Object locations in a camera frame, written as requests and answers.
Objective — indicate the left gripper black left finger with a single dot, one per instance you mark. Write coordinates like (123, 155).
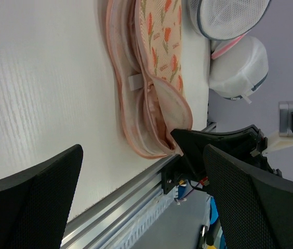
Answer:
(35, 203)

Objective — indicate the white mesh bag pink trim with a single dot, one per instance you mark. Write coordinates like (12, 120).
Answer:
(218, 48)

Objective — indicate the peach floral laundry bag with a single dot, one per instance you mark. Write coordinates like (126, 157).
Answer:
(145, 37)

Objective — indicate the aluminium mounting rail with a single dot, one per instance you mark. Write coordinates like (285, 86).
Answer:
(98, 226)

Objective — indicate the slotted white cable duct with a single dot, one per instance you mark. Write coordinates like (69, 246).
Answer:
(143, 220)

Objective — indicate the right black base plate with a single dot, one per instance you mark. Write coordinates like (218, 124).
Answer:
(173, 172)

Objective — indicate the white mesh bag blue zipper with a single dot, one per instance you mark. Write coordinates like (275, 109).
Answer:
(225, 19)

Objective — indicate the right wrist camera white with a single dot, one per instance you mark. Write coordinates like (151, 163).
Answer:
(283, 137)

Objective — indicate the pink satin lace bra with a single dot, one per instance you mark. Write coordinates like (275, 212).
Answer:
(150, 127)

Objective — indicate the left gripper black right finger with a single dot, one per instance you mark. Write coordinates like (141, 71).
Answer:
(255, 207)

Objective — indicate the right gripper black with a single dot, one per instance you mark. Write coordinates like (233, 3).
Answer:
(246, 144)

